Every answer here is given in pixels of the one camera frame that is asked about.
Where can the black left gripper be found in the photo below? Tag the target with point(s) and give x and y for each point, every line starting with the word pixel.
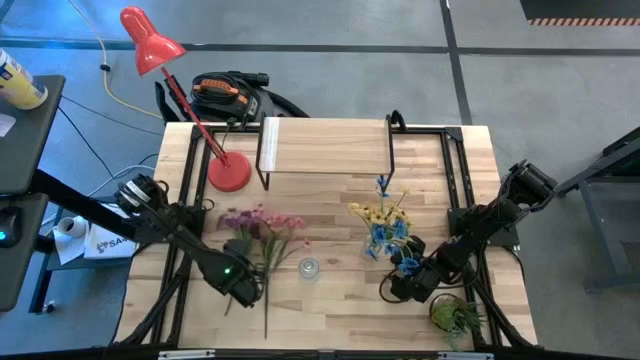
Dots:
pixel 247 290

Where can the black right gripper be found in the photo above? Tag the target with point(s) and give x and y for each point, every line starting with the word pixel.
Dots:
pixel 427 280

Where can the blue artificial flower bunch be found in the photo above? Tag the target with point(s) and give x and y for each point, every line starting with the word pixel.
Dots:
pixel 397 230

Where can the diamond-cut clear glass vase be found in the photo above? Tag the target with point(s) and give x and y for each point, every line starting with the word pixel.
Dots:
pixel 370 250

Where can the yellow artificial flower bunch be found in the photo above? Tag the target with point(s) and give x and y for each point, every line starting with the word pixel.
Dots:
pixel 377 215

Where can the ribbed clear glass vase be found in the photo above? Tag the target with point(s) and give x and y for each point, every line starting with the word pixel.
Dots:
pixel 309 268

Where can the pink purple artificial flower bunch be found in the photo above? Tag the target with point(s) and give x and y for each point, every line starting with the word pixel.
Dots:
pixel 265 222

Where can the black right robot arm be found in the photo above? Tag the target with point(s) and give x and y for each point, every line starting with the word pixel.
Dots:
pixel 480 225

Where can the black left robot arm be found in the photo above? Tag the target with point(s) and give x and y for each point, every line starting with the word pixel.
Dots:
pixel 175 230

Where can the wooden shelf with black legs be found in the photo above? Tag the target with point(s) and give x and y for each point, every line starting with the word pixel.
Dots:
pixel 325 145

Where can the green potted plant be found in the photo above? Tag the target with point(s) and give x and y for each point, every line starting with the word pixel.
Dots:
pixel 452 315

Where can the white paper sheet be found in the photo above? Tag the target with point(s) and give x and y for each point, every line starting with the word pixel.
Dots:
pixel 70 250

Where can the white paper roll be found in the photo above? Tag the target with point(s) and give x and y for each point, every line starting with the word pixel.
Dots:
pixel 71 226

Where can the black diagonal bar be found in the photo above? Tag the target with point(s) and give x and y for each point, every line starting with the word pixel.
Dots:
pixel 75 200

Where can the black orange vacuum cleaner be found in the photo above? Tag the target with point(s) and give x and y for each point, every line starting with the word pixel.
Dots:
pixel 225 95

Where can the dark metal cart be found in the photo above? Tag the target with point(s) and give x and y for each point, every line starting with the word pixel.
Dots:
pixel 615 225

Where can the black curved desk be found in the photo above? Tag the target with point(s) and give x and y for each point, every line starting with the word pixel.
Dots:
pixel 20 270

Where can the black computer mouse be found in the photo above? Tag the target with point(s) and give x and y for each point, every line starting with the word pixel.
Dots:
pixel 9 227

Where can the red desk lamp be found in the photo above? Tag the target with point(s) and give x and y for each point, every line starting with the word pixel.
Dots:
pixel 150 45

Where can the black side desk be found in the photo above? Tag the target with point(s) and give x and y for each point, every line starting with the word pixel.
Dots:
pixel 30 135

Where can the small white paper note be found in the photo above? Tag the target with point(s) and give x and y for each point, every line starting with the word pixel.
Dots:
pixel 5 125

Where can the yellow wipes canister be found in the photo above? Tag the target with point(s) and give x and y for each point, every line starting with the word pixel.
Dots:
pixel 17 82

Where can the black hazard striped mat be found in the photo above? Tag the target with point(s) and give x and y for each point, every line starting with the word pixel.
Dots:
pixel 580 10

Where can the silver frame bracket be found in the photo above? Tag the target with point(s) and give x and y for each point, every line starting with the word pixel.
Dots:
pixel 465 356
pixel 186 354

